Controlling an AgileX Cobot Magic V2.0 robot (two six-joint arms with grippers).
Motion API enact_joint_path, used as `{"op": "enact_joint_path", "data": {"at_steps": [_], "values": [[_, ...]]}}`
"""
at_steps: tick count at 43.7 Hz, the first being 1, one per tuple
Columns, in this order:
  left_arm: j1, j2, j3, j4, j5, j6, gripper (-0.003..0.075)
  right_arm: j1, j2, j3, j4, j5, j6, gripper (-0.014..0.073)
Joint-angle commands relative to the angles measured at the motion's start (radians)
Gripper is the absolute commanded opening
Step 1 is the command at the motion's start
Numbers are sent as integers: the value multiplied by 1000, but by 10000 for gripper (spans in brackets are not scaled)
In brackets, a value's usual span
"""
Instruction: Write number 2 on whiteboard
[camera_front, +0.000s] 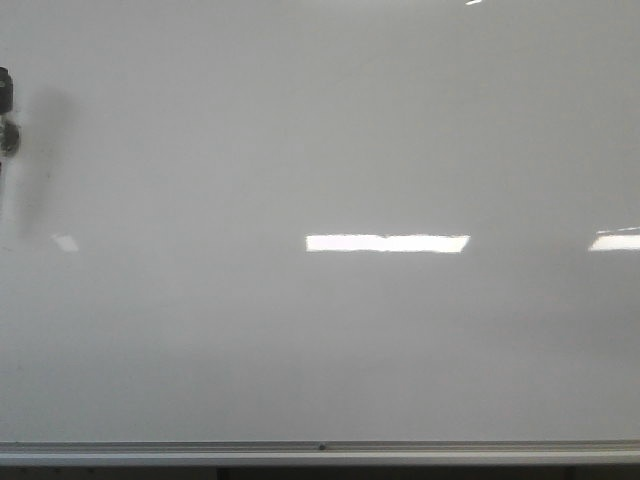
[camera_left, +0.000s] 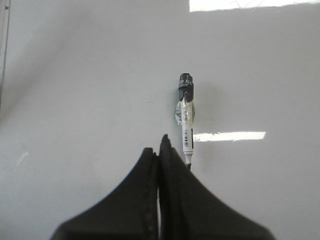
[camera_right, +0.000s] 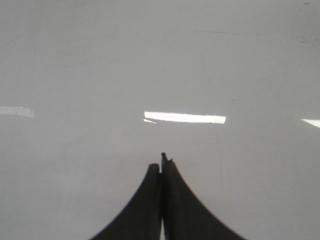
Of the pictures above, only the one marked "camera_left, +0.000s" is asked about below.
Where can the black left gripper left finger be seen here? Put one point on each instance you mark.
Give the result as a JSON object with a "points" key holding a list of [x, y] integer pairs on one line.
{"points": [[129, 212]]}

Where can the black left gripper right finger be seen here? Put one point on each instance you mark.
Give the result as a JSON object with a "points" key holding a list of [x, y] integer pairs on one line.
{"points": [[189, 211]]}

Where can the white whiteboard marker black cap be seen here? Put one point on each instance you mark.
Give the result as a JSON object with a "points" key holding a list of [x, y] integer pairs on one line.
{"points": [[185, 114]]}

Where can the white whiteboard with aluminium frame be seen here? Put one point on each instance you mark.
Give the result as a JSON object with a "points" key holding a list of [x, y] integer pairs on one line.
{"points": [[90, 83]]}

